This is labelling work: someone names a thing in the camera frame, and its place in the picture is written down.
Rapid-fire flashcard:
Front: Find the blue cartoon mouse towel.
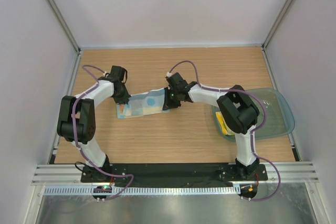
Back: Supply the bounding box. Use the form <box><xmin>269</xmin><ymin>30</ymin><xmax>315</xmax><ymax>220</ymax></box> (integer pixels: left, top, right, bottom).
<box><xmin>117</xmin><ymin>88</ymin><xmax>169</xmax><ymax>119</ymax></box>

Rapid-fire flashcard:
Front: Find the yellow green crocodile towel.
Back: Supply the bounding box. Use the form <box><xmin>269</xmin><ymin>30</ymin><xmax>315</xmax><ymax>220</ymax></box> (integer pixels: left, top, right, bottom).
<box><xmin>215</xmin><ymin>111</ymin><xmax>234</xmax><ymax>136</ymax></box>

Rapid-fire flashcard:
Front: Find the teal transparent plastic tub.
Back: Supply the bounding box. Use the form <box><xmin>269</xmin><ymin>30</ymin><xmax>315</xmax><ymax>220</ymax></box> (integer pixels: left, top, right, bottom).
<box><xmin>210</xmin><ymin>87</ymin><xmax>296</xmax><ymax>144</ymax></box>

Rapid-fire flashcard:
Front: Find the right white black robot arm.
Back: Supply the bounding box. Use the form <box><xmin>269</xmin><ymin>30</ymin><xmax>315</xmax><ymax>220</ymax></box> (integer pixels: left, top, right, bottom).
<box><xmin>163</xmin><ymin>82</ymin><xmax>259</xmax><ymax>180</ymax></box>

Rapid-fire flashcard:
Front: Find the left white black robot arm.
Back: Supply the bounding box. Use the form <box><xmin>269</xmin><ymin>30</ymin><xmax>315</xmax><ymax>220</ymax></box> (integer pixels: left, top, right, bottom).
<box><xmin>57</xmin><ymin>80</ymin><xmax>130</xmax><ymax>182</ymax></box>

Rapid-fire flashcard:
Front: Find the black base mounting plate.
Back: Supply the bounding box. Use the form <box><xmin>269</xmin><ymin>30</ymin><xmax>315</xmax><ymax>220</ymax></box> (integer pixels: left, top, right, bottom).
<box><xmin>81</xmin><ymin>163</ymin><xmax>268</xmax><ymax>187</ymax></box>

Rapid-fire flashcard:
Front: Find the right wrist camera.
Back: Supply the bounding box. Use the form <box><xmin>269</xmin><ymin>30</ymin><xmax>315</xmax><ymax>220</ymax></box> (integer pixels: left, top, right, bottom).
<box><xmin>166</xmin><ymin>72</ymin><xmax>188</xmax><ymax>90</ymax></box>

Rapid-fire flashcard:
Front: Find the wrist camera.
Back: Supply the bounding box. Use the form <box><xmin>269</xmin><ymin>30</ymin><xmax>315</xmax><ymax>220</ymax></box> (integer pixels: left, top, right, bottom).
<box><xmin>104</xmin><ymin>66</ymin><xmax>128</xmax><ymax>83</ymax></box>
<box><xmin>166</xmin><ymin>72</ymin><xmax>188</xmax><ymax>90</ymax></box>

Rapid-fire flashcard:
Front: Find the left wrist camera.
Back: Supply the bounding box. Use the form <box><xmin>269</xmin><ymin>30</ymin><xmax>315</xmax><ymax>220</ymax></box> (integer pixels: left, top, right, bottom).
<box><xmin>104</xmin><ymin>66</ymin><xmax>128</xmax><ymax>83</ymax></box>

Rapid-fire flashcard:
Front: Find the aluminium frame rail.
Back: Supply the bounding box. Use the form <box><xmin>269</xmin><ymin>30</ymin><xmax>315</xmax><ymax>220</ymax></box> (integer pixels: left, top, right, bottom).
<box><xmin>32</xmin><ymin>162</ymin><xmax>318</xmax><ymax>188</ymax></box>

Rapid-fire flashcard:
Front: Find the white slotted cable duct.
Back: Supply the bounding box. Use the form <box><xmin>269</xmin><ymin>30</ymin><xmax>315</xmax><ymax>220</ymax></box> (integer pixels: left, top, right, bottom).
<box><xmin>44</xmin><ymin>185</ymin><xmax>240</xmax><ymax>197</ymax></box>

